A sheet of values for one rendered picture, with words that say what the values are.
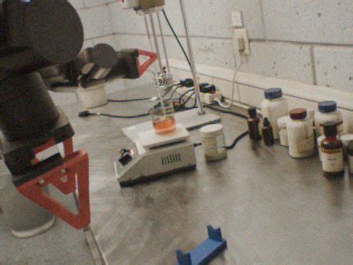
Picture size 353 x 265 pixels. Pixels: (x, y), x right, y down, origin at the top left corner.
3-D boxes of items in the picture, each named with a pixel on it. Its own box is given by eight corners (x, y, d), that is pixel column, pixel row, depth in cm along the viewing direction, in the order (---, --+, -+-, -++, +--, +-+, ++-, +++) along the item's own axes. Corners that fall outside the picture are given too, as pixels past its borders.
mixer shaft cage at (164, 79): (158, 88, 140) (142, 9, 133) (152, 86, 146) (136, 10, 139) (177, 83, 142) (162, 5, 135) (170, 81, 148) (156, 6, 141)
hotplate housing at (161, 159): (119, 188, 106) (111, 157, 104) (116, 169, 118) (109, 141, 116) (206, 166, 108) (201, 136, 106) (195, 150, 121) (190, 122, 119)
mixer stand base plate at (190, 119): (135, 145, 135) (135, 142, 134) (120, 132, 153) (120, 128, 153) (222, 120, 143) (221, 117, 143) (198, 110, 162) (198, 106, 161)
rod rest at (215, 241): (190, 277, 67) (186, 257, 66) (174, 270, 70) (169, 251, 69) (228, 244, 74) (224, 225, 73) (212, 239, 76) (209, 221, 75)
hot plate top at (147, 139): (143, 149, 105) (142, 146, 105) (138, 136, 116) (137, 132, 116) (191, 138, 106) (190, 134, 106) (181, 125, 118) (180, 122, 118)
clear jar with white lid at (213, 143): (213, 151, 117) (208, 123, 115) (232, 153, 113) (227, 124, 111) (200, 160, 113) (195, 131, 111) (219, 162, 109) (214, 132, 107)
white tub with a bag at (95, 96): (110, 105, 198) (99, 58, 192) (79, 111, 197) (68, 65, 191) (111, 98, 212) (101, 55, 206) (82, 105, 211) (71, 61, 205)
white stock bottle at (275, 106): (295, 131, 120) (290, 85, 117) (286, 140, 115) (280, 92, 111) (270, 131, 124) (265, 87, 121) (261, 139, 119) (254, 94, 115)
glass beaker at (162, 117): (159, 139, 108) (153, 106, 106) (150, 134, 114) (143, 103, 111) (184, 131, 111) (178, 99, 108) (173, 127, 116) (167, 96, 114)
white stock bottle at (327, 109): (311, 149, 106) (306, 103, 103) (333, 142, 108) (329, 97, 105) (328, 156, 100) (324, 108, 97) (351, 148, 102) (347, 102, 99)
